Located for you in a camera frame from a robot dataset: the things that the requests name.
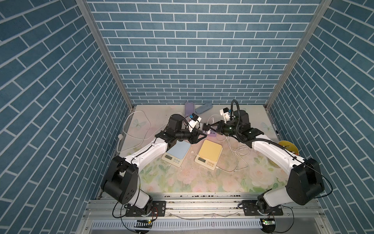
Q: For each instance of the aluminium corner post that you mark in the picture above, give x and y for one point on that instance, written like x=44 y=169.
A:
x=320 y=11
x=89 y=18

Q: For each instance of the yellow top kitchen scale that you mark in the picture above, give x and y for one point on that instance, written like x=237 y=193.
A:
x=209 y=154

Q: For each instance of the purple power strip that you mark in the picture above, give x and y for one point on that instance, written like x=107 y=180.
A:
x=211 y=134

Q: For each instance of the blue top kitchen scale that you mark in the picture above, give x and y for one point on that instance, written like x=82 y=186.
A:
x=175 y=155

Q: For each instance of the aluminium corner post left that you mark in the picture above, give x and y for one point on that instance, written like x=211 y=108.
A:
x=89 y=18

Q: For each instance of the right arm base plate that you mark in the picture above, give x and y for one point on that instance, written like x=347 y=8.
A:
x=258 y=208

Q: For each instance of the yellow cup with pens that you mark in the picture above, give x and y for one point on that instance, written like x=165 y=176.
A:
x=289 y=146

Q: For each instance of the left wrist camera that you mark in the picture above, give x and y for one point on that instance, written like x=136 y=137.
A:
x=194 y=117

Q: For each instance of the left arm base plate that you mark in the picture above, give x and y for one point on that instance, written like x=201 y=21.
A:
x=156 y=208

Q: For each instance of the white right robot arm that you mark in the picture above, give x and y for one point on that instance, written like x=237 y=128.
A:
x=305 y=181

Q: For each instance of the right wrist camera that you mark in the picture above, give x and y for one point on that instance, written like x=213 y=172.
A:
x=225 y=113

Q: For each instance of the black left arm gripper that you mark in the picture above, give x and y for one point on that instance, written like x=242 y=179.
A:
x=194 y=135

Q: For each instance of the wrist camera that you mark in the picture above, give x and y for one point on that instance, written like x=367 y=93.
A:
x=194 y=117
x=225 y=113

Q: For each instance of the aluminium corner post right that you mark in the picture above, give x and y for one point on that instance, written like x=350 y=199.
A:
x=320 y=11

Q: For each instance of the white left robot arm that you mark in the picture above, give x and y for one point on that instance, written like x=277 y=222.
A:
x=122 y=179

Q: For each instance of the aluminium front rail frame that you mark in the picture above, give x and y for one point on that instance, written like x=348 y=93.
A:
x=202 y=213

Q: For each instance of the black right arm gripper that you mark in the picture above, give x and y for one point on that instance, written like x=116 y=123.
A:
x=220 y=126

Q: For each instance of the black charger adapter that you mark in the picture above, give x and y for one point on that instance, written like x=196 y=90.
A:
x=205 y=127

